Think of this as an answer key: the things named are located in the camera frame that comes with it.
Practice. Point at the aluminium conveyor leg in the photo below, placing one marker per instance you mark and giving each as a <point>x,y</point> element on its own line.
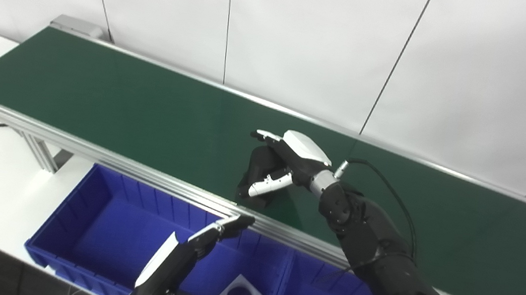
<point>41,154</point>

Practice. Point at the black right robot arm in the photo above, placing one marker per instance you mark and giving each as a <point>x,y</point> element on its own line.
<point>380,257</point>

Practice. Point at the black cylinder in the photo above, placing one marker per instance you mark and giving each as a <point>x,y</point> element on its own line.
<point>260,167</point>

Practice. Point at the grey conveyor end housing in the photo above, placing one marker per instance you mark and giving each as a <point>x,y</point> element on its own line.
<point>78,25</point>

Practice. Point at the green conveyor belt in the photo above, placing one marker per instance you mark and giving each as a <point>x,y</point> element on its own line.
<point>145,112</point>

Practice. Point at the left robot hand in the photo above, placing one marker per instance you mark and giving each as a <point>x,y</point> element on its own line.
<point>166,267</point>

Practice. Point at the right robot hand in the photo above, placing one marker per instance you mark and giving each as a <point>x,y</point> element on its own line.
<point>300,155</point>

